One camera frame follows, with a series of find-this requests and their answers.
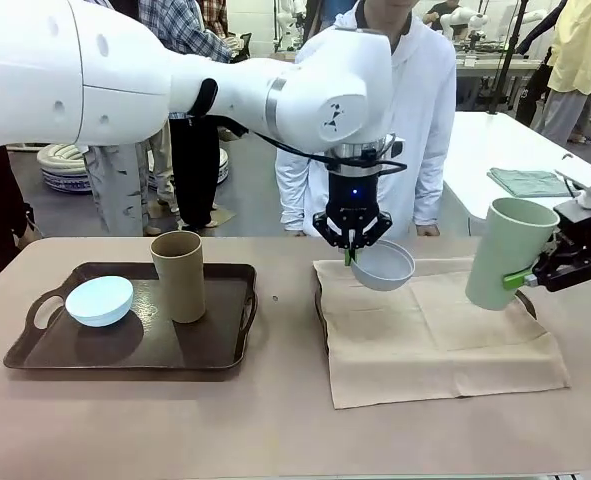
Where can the beige cloth mat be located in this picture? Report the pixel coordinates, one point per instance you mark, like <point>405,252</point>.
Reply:
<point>425,350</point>

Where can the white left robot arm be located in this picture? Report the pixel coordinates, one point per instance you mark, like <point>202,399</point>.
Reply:
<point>125,60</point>

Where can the white blue round floor object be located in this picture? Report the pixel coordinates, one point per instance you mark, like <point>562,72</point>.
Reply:
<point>224,167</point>
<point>62,172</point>

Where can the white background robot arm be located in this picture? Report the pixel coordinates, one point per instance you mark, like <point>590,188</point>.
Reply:
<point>462,17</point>
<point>285,15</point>

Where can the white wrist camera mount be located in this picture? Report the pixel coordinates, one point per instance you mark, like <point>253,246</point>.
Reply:
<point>587,182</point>

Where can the person in plaid shirt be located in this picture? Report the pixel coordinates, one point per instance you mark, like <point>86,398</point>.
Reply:
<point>185,25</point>

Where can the white background table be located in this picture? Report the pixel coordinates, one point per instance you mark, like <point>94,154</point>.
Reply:
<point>475,150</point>

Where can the green cloth mat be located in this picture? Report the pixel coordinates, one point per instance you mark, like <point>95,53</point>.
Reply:
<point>530,182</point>

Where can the person's left hand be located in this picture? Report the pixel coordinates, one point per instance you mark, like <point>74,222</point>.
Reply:
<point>428,230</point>

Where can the person in white hoodie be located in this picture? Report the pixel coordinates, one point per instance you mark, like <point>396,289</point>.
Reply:
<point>425,90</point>

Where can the light blue bowl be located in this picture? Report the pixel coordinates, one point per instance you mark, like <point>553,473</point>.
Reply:
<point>100,305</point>

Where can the person in leaf patterned trousers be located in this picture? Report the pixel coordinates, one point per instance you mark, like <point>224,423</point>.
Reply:
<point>120,190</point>

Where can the person's left forearm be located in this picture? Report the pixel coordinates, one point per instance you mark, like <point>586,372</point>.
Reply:
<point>432,190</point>

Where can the pale green plastic cup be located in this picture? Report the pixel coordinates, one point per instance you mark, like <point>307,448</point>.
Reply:
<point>505,250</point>

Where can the tan plastic cup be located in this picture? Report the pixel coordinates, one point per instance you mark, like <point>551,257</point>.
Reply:
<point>182,285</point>

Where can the person in yellow shirt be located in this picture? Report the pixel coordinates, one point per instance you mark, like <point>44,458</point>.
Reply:
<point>580,50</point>

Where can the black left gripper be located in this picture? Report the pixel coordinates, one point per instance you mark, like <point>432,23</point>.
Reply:
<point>353,192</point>

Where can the black tripod stand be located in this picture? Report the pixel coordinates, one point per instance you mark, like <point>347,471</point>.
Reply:
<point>505,65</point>

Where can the person's right hand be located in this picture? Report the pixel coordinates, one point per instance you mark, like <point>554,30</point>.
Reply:
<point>299,233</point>

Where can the white bowl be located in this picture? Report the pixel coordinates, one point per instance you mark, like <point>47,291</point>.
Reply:
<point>385,277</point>

